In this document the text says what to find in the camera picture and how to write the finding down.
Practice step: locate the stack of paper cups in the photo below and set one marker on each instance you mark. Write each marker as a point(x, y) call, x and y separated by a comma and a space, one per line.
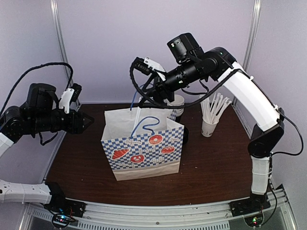
point(178, 101)

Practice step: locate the stack of black lids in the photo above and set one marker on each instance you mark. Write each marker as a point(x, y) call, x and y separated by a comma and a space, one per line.
point(185, 135)

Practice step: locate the aluminium post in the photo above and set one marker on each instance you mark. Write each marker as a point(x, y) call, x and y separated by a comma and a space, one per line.
point(255, 19)
point(62, 49)

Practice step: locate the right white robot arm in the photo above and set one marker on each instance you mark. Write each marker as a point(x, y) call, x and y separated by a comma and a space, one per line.
point(218, 64)

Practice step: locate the white cup holding straws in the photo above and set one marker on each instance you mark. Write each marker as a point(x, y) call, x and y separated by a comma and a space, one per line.
point(208, 126)

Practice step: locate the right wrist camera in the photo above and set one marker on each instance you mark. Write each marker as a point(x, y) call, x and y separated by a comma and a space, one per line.
point(147, 66)

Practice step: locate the aluminium front rail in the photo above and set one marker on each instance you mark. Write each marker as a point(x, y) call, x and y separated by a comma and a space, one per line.
point(211, 216)

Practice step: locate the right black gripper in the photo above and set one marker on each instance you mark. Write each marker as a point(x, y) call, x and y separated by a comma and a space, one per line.
point(159, 84)

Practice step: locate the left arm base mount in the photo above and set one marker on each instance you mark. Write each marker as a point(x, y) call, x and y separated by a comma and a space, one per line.
point(64, 206)

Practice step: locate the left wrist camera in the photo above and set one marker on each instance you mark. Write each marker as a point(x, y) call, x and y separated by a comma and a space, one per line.
point(71, 94)

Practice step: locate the left aluminium post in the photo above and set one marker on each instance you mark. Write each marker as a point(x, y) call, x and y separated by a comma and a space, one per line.
point(62, 49)

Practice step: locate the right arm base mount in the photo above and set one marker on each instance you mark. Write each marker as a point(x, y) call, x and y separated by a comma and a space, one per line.
point(254, 203)

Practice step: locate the blue checkered paper bag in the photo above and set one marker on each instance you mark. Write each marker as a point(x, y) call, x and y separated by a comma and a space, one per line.
point(142, 142)

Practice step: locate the right aluminium post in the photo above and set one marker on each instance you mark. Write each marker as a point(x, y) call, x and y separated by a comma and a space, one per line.
point(255, 19)

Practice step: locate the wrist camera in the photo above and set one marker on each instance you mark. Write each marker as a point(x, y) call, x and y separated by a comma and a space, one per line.
point(71, 94)
point(147, 66)

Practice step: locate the bundle of white straws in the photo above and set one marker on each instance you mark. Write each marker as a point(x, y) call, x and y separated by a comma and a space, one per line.
point(212, 109)

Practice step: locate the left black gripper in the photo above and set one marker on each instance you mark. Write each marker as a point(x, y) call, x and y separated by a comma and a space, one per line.
point(74, 125)

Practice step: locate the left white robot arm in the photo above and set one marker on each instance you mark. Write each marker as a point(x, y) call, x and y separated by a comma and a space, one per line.
point(12, 128)

